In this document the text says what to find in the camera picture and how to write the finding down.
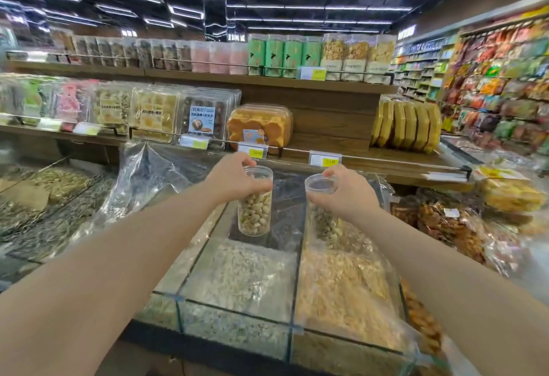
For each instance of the clear box of pink sweets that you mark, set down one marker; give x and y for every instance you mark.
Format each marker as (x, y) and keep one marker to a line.
(68, 103)

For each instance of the clear tub of nuts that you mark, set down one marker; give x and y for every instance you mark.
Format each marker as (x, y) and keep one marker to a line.
(357, 57)
(381, 59)
(333, 53)

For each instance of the pink snack container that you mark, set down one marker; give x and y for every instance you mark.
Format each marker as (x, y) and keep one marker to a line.
(239, 58)
(200, 56)
(219, 57)

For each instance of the large clear plastic bag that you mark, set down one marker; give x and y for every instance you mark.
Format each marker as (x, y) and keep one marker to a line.
(141, 182)

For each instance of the clear box of green sweets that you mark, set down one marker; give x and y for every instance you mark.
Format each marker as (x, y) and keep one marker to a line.
(28, 99)

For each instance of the white paper sheets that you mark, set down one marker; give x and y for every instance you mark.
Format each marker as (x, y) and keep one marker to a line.
(446, 175)

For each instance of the clear box of seeded pastries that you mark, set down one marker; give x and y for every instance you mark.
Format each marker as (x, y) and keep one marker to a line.
(111, 107)

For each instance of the background store shelving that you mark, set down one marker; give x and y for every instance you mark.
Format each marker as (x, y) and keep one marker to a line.
(422, 66)

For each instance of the person's left fingers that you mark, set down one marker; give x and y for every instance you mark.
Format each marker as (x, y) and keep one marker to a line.
(256, 185)

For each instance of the wall of hanging snack packets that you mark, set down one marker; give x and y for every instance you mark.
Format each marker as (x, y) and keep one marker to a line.
(502, 84)

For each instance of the person's right forearm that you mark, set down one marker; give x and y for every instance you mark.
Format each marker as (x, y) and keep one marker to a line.
(463, 298)

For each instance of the glass bin of sunflower seeds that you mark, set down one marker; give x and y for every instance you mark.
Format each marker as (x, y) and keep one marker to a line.
(47, 212)

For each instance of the clear jar of pistachios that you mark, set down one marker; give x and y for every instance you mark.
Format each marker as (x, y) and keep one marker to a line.
(255, 212)

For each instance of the wooden shelf with tall jars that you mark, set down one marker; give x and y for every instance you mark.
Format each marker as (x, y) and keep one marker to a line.
(266, 81)

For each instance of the row of yellow packets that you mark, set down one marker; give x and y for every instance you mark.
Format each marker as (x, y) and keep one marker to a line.
(405, 124)

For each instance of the clear plastic jar lid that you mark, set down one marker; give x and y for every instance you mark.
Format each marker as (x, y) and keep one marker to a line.
(321, 183)

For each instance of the person's left forearm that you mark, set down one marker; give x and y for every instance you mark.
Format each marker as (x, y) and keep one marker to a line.
(107, 285)

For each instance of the row of dark snack jars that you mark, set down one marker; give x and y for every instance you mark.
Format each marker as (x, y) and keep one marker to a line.
(128, 51)

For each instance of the wooden shelf with pastry boxes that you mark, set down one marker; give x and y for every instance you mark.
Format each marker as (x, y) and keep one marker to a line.
(369, 161)

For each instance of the clear box of orange cakes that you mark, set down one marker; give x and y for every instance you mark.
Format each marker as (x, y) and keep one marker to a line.
(259, 124)

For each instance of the bag of brown fried snacks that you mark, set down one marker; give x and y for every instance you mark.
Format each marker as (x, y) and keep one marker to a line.
(450, 227)

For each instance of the glass bin of pale seeds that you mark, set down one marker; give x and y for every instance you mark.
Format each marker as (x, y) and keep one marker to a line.
(240, 277)

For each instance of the clear box of yellow pastries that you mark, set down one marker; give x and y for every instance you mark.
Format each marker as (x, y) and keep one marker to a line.
(152, 116)

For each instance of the green tin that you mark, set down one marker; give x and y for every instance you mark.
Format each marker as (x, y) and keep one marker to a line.
(312, 53)
(257, 54)
(274, 55)
(294, 56)

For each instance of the person's right fingers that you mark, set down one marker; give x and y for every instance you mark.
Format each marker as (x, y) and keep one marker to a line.
(332, 198)

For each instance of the glass bin of golden flakes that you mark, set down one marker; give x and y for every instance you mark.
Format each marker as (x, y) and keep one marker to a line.
(343, 294)

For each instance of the person's left hand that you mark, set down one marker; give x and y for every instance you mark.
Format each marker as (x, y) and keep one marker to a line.
(227, 180)

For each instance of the bag of yellow snacks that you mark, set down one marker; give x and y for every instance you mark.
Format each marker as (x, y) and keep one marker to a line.
(510, 191)

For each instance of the person's right hand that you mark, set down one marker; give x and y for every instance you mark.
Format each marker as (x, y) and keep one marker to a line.
(354, 197)

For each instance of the bag of orange snacks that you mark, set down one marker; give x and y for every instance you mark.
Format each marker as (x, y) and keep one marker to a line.
(422, 317)

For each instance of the yellow price tag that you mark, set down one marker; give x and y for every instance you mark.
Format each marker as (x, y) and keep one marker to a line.
(325, 159)
(312, 73)
(253, 150)
(194, 142)
(85, 129)
(49, 124)

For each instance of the chocolate box with blue label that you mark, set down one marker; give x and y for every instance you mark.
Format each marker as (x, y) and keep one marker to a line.
(206, 118)

